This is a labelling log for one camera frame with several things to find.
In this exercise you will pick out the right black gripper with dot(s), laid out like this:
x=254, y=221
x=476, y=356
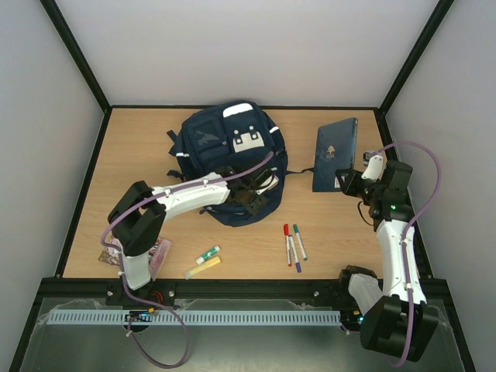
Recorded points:
x=347, y=182

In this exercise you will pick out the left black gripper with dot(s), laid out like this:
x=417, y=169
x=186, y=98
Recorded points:
x=253, y=208

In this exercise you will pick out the dark blue book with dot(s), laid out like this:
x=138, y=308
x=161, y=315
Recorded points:
x=335, y=149

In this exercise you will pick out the navy blue student backpack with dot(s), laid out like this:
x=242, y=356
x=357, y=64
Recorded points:
x=238, y=134

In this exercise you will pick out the pink illustrated book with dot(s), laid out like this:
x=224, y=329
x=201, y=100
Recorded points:
x=140, y=265

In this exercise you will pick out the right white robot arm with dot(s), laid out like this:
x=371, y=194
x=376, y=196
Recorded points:
x=396, y=318

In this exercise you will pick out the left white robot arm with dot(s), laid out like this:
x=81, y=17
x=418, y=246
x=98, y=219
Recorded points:
x=136, y=221

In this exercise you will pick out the red marker pen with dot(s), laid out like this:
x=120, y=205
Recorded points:
x=287, y=244

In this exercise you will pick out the green marker pen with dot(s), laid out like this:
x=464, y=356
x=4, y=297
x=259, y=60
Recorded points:
x=300, y=242

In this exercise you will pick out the green glue stick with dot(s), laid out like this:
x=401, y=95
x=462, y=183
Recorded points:
x=207, y=255

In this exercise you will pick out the purple marker pen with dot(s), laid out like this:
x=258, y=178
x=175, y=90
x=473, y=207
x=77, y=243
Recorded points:
x=294, y=253

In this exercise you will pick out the yellow highlighter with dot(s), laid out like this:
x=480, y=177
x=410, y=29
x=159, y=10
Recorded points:
x=203, y=266

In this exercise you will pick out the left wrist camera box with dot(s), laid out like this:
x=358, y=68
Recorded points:
x=268, y=184

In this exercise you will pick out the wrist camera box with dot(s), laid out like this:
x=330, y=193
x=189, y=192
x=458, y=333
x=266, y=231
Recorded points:
x=268, y=184
x=374, y=163

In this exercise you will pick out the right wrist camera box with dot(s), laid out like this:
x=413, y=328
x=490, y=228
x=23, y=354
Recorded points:
x=374, y=163

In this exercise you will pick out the black aluminium frame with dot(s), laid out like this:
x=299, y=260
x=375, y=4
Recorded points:
x=58, y=287

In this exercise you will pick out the light blue cable duct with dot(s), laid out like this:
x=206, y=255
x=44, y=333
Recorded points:
x=194, y=318

